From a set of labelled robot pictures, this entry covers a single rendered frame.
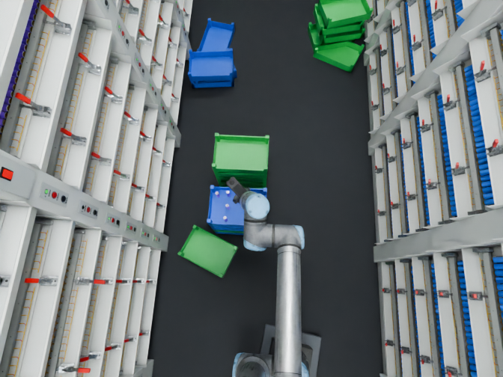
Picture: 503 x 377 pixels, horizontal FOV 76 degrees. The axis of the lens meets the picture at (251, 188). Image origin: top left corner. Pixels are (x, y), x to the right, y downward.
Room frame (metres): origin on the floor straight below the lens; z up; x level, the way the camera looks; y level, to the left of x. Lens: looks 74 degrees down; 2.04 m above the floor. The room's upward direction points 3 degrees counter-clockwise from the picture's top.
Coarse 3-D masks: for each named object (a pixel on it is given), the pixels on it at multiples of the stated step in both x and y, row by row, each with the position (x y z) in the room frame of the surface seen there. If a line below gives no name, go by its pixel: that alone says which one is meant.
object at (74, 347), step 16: (96, 240) 0.18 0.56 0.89; (96, 256) 0.12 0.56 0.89; (64, 288) 0.02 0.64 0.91; (80, 288) 0.01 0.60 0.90; (80, 304) -0.04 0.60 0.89; (80, 320) -0.09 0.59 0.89; (80, 336) -0.14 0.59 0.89; (64, 352) -0.18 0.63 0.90; (80, 352) -0.19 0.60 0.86; (48, 368) -0.22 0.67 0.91
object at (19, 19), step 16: (0, 0) 0.64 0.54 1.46; (16, 0) 0.65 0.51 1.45; (32, 0) 0.69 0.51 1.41; (0, 16) 0.60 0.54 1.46; (16, 16) 0.61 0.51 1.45; (0, 32) 0.56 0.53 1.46; (16, 32) 0.58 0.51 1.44; (0, 48) 0.52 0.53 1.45; (16, 48) 0.55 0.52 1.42; (0, 64) 0.48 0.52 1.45; (0, 80) 0.45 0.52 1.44; (0, 96) 0.42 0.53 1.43; (0, 112) 0.39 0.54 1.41
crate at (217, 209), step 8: (224, 192) 0.48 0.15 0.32; (232, 192) 0.48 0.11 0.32; (256, 192) 0.47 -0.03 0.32; (264, 192) 0.45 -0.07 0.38; (216, 200) 0.44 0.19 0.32; (224, 200) 0.44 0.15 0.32; (232, 200) 0.43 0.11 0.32; (216, 208) 0.40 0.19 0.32; (224, 208) 0.39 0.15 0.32; (232, 208) 0.39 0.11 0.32; (240, 208) 0.39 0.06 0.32; (208, 216) 0.34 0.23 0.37; (216, 216) 0.35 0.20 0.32; (232, 216) 0.35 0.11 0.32; (240, 216) 0.34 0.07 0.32; (216, 224) 0.30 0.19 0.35; (224, 224) 0.30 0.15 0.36; (232, 224) 0.29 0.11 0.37; (240, 224) 0.29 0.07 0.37
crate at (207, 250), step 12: (192, 240) 0.27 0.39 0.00; (204, 240) 0.27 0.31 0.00; (216, 240) 0.26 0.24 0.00; (180, 252) 0.20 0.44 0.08; (192, 252) 0.20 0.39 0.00; (204, 252) 0.20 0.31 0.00; (216, 252) 0.19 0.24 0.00; (228, 252) 0.19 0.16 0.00; (204, 264) 0.12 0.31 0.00; (216, 264) 0.12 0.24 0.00; (228, 264) 0.11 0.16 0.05
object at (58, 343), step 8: (80, 240) 0.17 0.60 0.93; (72, 256) 0.12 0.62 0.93; (72, 264) 0.09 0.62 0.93; (72, 272) 0.07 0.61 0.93; (80, 272) 0.07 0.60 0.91; (72, 280) 0.04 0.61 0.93; (72, 288) 0.02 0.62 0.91; (64, 296) -0.01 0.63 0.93; (72, 296) -0.01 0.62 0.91; (64, 304) -0.03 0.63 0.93; (64, 312) -0.06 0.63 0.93; (64, 320) -0.08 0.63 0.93; (56, 336) -0.13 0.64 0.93; (56, 344) -0.15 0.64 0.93; (56, 352) -0.18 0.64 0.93; (56, 360) -0.20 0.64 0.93; (48, 376) -0.24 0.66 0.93
